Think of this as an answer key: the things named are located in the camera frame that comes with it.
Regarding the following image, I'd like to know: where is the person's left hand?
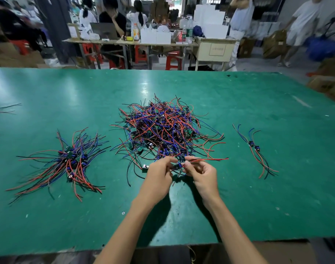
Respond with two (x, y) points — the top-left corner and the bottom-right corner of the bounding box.
(136, 156), (179, 207)

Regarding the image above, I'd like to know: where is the person's right hand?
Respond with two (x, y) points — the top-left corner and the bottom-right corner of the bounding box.
(183, 156), (220, 204)

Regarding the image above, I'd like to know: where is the pile of wires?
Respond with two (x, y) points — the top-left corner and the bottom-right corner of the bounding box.
(112, 95), (230, 187)

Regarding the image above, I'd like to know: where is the small wire bundle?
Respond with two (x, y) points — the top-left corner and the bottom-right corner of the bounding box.
(232, 124), (272, 178)

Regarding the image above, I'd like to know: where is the single thin dark wire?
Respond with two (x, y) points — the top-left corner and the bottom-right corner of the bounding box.
(0, 103), (22, 114)

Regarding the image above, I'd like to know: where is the person's right forearm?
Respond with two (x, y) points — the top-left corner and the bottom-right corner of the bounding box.
(203, 195), (269, 264)

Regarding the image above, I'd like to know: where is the person's left forearm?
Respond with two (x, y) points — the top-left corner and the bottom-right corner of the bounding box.
(94, 195), (171, 264)

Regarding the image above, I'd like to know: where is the red plastic stool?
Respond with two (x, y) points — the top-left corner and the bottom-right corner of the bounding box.
(165, 50), (184, 71)
(82, 44), (102, 65)
(10, 40), (31, 55)
(134, 45), (148, 64)

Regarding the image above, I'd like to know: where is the cream cabinet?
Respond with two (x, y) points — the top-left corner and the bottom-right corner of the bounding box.
(192, 38), (237, 72)

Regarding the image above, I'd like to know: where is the brown cardboard box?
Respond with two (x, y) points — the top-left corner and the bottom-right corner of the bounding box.
(237, 37), (256, 58)

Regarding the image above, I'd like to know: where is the long wooden work table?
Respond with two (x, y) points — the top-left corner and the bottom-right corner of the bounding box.
(63, 37), (240, 70)

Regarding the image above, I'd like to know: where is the row of white containers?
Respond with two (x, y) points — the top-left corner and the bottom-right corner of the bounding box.
(140, 26), (172, 45)

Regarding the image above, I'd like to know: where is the brown cardboard carton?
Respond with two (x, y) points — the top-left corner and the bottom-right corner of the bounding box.
(263, 30), (289, 59)

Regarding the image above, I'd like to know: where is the stack of white boxes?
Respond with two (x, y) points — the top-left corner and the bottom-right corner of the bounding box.
(193, 4), (229, 40)

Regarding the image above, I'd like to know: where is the grey laptop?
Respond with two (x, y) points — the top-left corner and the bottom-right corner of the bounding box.
(90, 23), (119, 40)

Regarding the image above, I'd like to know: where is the heap of blue bags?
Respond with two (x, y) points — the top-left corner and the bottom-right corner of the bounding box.
(305, 37), (335, 62)

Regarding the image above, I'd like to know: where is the dark pillar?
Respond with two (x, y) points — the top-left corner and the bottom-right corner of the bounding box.
(32, 0), (77, 64)

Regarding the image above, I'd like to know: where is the row of cardboard boxes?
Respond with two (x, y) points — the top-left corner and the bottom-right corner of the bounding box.
(0, 42), (45, 68)

